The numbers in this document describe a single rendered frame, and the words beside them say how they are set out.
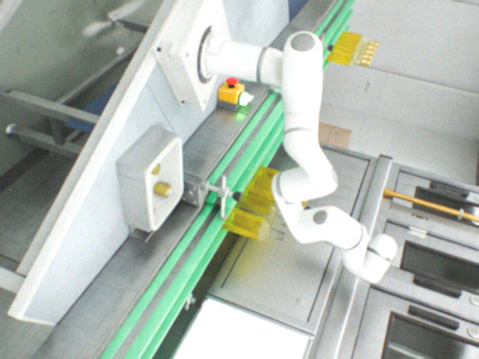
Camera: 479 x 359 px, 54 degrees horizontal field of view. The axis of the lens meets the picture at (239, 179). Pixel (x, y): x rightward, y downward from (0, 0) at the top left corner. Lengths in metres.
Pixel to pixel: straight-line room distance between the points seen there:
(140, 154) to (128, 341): 0.45
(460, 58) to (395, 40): 0.91
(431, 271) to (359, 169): 0.53
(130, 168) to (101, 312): 0.36
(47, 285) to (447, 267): 1.27
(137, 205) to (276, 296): 0.52
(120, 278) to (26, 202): 0.69
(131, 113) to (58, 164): 0.85
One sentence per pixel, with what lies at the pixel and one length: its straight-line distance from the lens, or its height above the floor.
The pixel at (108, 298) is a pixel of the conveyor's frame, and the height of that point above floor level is 0.82.
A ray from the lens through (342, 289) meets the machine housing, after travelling 1.54.
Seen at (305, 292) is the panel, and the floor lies 1.25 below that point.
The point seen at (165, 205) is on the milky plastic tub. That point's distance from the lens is 1.36.
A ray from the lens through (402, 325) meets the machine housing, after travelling 1.58.
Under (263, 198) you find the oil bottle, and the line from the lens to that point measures 1.53.
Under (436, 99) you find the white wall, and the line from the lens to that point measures 7.83.
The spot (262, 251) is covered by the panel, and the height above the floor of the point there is 1.08.
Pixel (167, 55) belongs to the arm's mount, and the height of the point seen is 0.78.
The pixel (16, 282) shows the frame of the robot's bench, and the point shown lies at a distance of 1.19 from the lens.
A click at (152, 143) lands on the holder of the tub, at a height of 0.79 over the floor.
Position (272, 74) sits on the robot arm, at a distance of 1.26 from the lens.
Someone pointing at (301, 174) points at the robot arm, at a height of 1.18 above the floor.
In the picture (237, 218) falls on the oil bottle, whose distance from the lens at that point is 1.46.
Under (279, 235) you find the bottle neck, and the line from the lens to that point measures 1.45.
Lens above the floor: 1.34
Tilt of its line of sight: 15 degrees down
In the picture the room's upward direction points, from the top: 108 degrees clockwise
